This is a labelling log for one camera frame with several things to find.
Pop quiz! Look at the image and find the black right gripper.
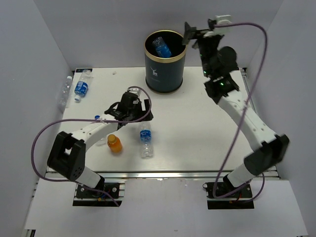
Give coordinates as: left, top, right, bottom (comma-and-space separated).
182, 23, 220, 78

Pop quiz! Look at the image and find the blue cap blue label bottle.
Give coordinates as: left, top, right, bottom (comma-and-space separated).
152, 37, 172, 58

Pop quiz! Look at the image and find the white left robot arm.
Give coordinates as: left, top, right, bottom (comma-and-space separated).
47, 89, 153, 197

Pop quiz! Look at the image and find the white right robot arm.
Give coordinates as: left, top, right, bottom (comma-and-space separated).
182, 19, 289, 198

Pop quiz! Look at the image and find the dark blue gold-rimmed bin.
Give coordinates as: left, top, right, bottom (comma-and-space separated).
144, 30, 187, 94

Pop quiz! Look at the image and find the clear bottle blue label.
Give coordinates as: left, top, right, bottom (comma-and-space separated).
139, 121, 154, 158

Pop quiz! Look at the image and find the small orange juice bottle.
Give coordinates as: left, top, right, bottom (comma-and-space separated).
107, 134, 122, 154

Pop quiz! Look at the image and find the blue label bottle far left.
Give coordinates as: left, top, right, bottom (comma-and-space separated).
74, 69, 92, 103

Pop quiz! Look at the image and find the blue corner sticker left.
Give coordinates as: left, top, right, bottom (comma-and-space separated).
75, 68, 92, 73

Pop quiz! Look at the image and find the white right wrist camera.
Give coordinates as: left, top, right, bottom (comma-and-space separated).
204, 15, 232, 38

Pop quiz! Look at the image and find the clear bottle at left wall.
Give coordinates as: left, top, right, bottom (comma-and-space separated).
58, 76, 73, 113

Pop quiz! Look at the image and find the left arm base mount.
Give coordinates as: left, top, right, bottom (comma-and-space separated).
73, 182, 125, 207

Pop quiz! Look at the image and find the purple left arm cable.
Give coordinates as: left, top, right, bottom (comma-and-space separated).
31, 85, 152, 207

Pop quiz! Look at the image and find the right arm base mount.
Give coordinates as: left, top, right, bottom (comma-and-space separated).
202, 181, 255, 210

